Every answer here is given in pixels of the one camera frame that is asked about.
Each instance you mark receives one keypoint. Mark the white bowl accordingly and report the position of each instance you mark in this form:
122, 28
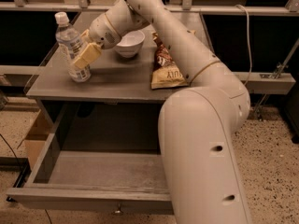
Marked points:
130, 44

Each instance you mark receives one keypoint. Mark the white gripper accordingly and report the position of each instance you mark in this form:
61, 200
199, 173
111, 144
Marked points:
101, 32

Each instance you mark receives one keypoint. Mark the open grey top drawer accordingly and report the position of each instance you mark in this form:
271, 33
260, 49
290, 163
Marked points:
97, 176

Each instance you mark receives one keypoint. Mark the clear plastic water bottle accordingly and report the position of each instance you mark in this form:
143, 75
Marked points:
70, 44

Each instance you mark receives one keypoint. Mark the brown yellow chip bag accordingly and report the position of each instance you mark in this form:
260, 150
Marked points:
165, 72

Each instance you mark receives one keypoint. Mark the metal frame rail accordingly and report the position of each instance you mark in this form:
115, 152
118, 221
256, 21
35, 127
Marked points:
62, 7

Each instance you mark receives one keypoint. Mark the cardboard box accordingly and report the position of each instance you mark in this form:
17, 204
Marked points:
36, 138

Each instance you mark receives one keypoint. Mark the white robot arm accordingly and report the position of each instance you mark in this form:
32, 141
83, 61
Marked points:
196, 124

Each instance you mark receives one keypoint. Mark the metal drawer knob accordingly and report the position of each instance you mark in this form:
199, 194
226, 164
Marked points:
118, 211

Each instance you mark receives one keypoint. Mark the grey wooden cabinet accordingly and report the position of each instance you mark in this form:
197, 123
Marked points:
115, 104

